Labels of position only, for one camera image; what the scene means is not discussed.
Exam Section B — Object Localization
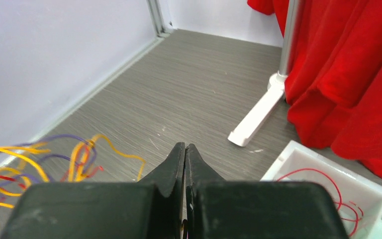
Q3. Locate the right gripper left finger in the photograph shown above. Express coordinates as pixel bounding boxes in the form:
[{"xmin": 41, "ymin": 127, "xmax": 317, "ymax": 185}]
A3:
[{"xmin": 0, "ymin": 142, "xmax": 185, "ymax": 239}]

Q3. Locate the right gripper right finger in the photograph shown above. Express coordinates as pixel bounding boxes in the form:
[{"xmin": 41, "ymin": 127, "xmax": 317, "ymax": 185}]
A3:
[{"xmin": 186, "ymin": 144, "xmax": 348, "ymax": 239}]

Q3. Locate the red wire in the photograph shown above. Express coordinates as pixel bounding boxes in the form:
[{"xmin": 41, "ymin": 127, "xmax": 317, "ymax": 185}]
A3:
[{"xmin": 276, "ymin": 168, "xmax": 365, "ymax": 238}]

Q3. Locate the colourful wire bundle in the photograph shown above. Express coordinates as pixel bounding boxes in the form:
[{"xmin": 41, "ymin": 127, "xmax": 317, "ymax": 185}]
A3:
[{"xmin": 0, "ymin": 133, "xmax": 104, "ymax": 223}]

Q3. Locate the white plastic bin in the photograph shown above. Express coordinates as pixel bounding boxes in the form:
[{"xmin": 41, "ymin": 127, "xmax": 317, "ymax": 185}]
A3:
[{"xmin": 261, "ymin": 140, "xmax": 382, "ymax": 239}]

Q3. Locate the metal clothes rack pole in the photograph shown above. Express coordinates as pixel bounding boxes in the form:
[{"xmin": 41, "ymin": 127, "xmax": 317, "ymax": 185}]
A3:
[{"xmin": 278, "ymin": 0, "xmax": 303, "ymax": 77}]

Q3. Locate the red t-shirt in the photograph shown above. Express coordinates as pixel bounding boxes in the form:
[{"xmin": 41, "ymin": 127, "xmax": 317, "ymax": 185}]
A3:
[{"xmin": 247, "ymin": 0, "xmax": 382, "ymax": 189}]

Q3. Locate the loose yellow wire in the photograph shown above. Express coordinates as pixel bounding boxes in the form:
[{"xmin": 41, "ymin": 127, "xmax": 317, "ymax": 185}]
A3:
[{"xmin": 90, "ymin": 133, "xmax": 147, "ymax": 181}]

